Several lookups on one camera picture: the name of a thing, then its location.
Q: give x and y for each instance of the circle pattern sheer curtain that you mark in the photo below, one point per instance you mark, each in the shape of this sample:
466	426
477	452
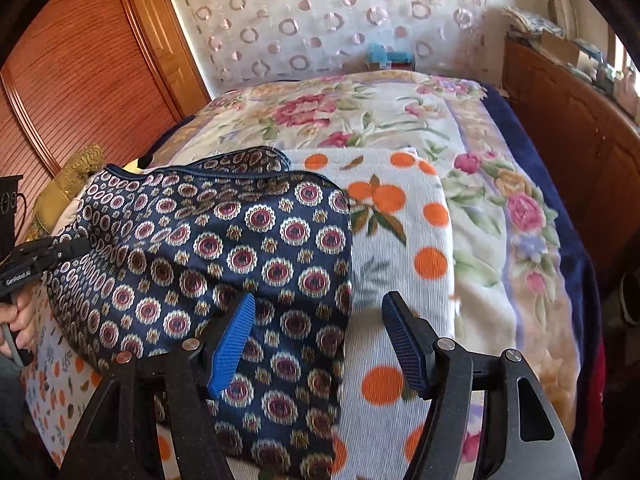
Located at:
237	43

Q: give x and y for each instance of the floral plush blanket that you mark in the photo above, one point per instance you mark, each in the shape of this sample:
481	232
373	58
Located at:
454	208

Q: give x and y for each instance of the orange print white blanket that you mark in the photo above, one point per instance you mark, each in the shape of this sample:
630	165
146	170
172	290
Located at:
319	237

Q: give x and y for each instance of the wooden slatted wardrobe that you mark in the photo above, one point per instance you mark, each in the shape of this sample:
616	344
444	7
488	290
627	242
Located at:
115	73

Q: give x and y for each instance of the teal tissue box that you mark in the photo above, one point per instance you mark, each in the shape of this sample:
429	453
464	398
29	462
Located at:
379	58

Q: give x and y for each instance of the cardboard box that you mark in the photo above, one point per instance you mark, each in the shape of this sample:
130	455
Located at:
562	50

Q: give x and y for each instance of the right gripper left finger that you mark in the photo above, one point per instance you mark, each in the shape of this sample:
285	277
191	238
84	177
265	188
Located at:
116	437

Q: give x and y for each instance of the stack of folded cloths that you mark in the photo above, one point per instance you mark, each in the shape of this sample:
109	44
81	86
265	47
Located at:
531	23

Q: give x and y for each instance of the yellow embroidered cloth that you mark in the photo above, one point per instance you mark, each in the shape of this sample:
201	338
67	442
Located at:
59	193

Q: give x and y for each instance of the long wooden cabinet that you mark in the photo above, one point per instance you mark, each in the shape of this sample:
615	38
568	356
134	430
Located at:
590	148

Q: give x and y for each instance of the left hand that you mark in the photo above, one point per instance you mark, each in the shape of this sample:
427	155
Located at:
19	314

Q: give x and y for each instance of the navy patterned shirt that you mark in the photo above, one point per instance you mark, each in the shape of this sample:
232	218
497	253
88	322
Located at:
169	252

